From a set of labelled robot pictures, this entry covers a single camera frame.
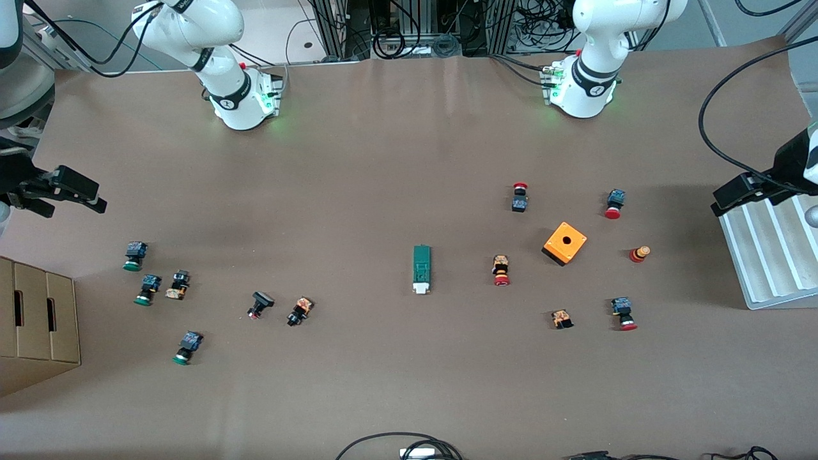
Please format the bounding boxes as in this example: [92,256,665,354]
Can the green load switch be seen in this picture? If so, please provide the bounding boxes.
[412,245,433,295]

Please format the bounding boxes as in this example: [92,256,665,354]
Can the white ribbed tray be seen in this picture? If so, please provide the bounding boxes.
[717,192,818,311]

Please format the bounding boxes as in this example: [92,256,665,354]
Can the grey chair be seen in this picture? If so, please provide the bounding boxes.
[0,61,56,128]

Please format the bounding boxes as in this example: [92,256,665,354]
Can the green mushroom button blue block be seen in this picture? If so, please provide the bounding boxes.
[172,330,205,366]
[134,274,162,307]
[123,241,149,272]

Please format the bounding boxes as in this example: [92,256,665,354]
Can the brown cardboard box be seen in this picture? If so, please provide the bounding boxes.
[0,256,82,398]

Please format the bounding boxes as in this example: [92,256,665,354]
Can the aluminium profile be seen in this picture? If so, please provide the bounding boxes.
[783,0,818,42]
[13,10,87,72]

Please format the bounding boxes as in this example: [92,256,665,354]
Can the grey metal strip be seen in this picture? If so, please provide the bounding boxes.
[697,0,727,47]

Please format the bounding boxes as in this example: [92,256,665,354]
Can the black square button red base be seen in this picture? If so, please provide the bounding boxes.
[247,291,275,320]

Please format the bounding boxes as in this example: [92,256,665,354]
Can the thin teal cable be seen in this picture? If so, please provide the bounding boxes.
[48,18,164,71]

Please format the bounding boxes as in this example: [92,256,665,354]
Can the orange button enclosure box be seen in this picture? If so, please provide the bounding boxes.
[542,222,588,267]

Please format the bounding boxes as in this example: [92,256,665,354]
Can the black selector switch orange block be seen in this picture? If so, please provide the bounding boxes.
[286,296,314,328]

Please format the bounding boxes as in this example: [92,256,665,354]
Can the aluminium frame rack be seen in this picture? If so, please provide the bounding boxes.
[307,0,576,61]

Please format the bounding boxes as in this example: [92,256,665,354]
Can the tangled black cables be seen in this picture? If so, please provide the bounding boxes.
[371,0,576,59]

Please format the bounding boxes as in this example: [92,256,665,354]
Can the black cable loop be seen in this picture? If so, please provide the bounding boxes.
[335,432,463,460]

